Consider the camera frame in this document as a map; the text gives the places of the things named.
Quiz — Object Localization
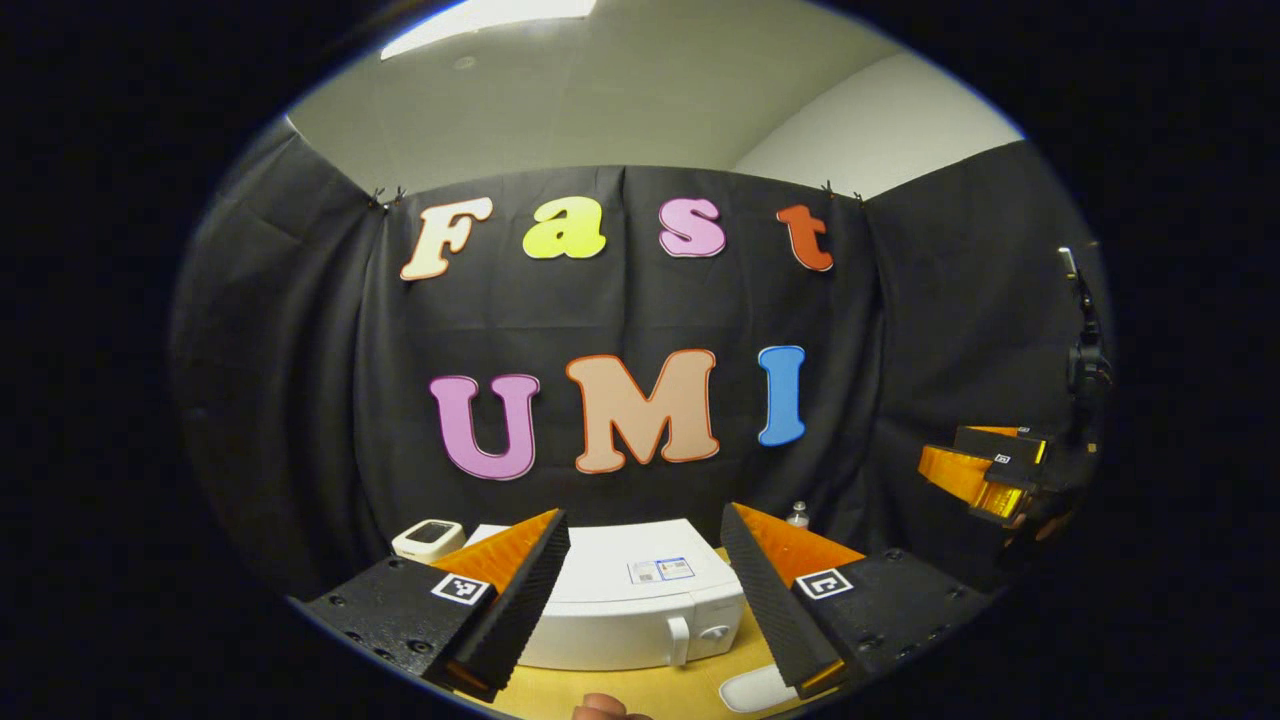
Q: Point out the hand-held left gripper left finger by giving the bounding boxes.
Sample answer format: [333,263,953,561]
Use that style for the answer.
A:
[300,508,571,703]

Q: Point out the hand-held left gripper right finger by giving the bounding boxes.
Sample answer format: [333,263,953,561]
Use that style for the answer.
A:
[720,502,991,701]

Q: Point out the white microwave oven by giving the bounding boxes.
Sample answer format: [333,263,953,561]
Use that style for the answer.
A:
[465,518,746,673]

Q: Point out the white rectangular plate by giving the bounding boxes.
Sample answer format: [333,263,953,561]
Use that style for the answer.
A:
[718,663,801,714]

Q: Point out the white toaster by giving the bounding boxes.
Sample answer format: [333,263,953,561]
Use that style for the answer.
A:
[391,519,466,564]

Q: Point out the black backdrop cloth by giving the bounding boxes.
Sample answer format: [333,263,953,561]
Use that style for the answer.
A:
[170,130,1116,601]

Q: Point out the ceiling light panel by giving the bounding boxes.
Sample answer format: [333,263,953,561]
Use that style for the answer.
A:
[380,0,601,61]

